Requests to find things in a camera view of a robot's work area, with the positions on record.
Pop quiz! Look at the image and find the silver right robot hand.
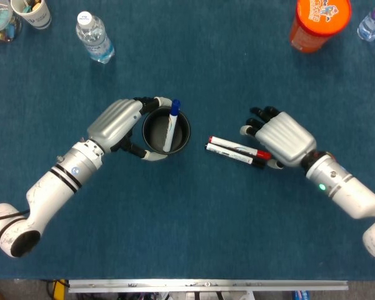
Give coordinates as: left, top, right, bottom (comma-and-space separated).
239, 106, 318, 169

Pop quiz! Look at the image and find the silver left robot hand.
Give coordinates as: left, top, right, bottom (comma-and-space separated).
86, 96, 176, 163

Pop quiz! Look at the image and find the black cylindrical cup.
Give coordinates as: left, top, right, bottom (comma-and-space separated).
142, 107, 191, 155

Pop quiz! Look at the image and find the red cap whiteboard marker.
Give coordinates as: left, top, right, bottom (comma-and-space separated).
208, 136, 272, 159

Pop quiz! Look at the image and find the blue cap whiteboard marker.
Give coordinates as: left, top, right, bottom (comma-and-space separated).
162, 99, 181, 153

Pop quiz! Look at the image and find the black cap whiteboard marker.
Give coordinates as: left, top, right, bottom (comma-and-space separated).
205, 142, 266, 169

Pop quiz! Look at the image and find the white cap water bottle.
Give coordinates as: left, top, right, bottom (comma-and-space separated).
75, 11, 116, 65

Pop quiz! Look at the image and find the blue felt table cover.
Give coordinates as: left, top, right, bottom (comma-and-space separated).
0, 0, 375, 281

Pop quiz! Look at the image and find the orange lidded canister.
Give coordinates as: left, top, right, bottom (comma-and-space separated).
289, 0, 353, 54

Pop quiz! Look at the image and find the white paper cup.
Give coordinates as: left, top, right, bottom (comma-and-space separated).
10, 0, 53, 31

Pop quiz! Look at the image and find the purple label clear bottle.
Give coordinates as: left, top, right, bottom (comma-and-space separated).
357, 0, 375, 43

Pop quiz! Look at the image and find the clear jar of clips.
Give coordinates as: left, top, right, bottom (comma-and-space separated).
0, 0, 23, 44

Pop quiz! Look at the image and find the yellow object under table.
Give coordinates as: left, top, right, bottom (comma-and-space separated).
49, 279, 70, 298

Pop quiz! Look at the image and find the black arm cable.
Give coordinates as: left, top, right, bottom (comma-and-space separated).
0, 209, 31, 223

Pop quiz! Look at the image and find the aluminium table edge rail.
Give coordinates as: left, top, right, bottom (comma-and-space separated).
67, 279, 349, 294

